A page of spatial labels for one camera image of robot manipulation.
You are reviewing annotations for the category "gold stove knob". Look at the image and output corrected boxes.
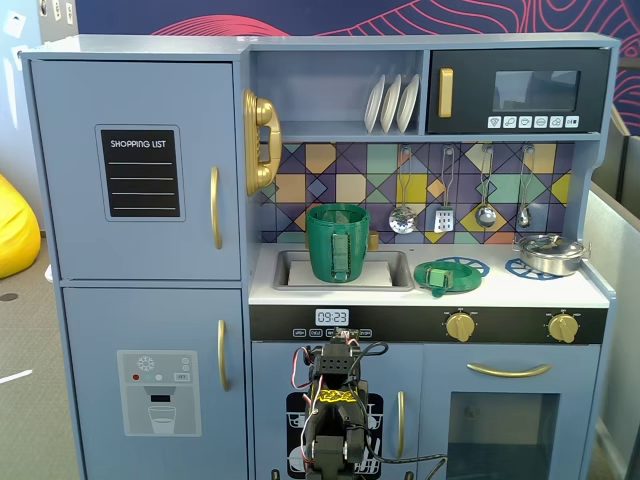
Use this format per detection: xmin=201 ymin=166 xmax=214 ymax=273
xmin=444 ymin=310 xmax=477 ymax=344
xmin=547 ymin=312 xmax=581 ymax=344

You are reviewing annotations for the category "blue fridge door with dispenser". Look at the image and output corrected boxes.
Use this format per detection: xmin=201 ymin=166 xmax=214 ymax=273
xmin=60 ymin=287 xmax=250 ymax=480

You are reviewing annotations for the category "blue oven door with window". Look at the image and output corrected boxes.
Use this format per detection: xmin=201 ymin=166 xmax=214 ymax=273
xmin=422 ymin=343 xmax=601 ymax=480

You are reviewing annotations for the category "blue toy kitchen unit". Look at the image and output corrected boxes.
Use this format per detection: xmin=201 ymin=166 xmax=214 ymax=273
xmin=19 ymin=32 xmax=621 ymax=480

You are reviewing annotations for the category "metal perforated skimmer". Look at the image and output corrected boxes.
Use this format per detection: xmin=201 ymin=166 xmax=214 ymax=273
xmin=388 ymin=145 xmax=418 ymax=235

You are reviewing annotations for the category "metal spoon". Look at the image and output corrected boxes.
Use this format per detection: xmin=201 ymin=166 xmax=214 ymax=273
xmin=516 ymin=144 xmax=536 ymax=229

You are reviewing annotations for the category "large blue fridge door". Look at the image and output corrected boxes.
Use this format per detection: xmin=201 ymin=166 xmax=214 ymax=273
xmin=29 ymin=59 xmax=241 ymax=281

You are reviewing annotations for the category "blue dishwasher door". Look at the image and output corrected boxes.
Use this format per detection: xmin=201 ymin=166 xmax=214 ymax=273
xmin=251 ymin=341 xmax=424 ymax=480

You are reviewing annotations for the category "green plastic pot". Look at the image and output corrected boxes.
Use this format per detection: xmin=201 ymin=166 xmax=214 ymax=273
xmin=304 ymin=203 xmax=372 ymax=284

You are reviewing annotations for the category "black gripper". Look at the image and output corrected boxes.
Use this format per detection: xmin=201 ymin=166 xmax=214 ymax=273
xmin=312 ymin=343 xmax=370 ymax=390

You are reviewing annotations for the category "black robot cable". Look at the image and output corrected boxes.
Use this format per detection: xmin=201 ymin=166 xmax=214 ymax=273
xmin=369 ymin=442 xmax=450 ymax=480

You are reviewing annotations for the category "long gold fridge handle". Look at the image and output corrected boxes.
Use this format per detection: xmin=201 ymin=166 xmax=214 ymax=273
xmin=209 ymin=166 xmax=223 ymax=250

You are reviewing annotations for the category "gold microwave handle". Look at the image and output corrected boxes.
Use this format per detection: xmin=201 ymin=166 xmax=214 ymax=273
xmin=438 ymin=67 xmax=455 ymax=119

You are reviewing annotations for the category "black microwave door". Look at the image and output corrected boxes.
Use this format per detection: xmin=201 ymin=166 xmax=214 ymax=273
xmin=426 ymin=48 xmax=612 ymax=135

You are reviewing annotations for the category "digital clock display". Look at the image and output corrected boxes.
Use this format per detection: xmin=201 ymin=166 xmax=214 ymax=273
xmin=314 ymin=308 xmax=350 ymax=327

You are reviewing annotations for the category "gold oven handle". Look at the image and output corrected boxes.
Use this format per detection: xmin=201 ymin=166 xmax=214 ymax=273
xmin=467 ymin=362 xmax=553 ymax=379

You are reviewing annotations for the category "metal slotted spatula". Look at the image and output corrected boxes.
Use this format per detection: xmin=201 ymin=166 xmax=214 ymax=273
xmin=433 ymin=145 xmax=457 ymax=234

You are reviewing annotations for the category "gold toy telephone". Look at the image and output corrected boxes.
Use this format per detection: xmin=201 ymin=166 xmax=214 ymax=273
xmin=243 ymin=88 xmax=284 ymax=197

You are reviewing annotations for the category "small wrist camera board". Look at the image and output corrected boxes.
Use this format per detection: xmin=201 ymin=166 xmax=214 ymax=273
xmin=327 ymin=327 xmax=361 ymax=346

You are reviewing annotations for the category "white toy plate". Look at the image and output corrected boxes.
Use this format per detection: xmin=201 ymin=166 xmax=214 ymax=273
xmin=396 ymin=73 xmax=421 ymax=134
xmin=379 ymin=74 xmax=403 ymax=134
xmin=363 ymin=74 xmax=387 ymax=134

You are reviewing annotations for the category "green lid with block handle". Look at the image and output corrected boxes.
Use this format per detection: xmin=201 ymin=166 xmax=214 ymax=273
xmin=413 ymin=259 xmax=485 ymax=300

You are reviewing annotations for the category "grey toy sink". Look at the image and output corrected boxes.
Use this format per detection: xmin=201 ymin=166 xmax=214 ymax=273
xmin=272 ymin=249 xmax=416 ymax=293

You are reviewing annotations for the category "yellow beanbag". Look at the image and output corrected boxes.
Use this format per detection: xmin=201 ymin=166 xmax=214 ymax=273
xmin=0 ymin=173 xmax=42 ymax=280

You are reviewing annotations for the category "stainless steel pot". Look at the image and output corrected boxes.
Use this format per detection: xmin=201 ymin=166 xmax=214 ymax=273
xmin=512 ymin=237 xmax=593 ymax=277

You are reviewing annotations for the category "metal ladle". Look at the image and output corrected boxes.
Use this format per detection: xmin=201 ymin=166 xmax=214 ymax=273
xmin=474 ymin=144 xmax=498 ymax=228

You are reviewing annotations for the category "gold dishwasher handle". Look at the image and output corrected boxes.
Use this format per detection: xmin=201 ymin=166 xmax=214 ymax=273
xmin=396 ymin=390 xmax=406 ymax=459

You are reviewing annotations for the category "grey water dispenser sticker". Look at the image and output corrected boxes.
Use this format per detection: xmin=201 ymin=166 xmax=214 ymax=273
xmin=116 ymin=349 xmax=203 ymax=438

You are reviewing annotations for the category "short gold fridge handle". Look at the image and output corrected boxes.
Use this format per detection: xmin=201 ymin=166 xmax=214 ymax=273
xmin=217 ymin=319 xmax=232 ymax=392

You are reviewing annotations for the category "black shopping list board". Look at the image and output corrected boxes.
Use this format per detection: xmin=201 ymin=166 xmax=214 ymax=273
xmin=94 ymin=124 xmax=186 ymax=223

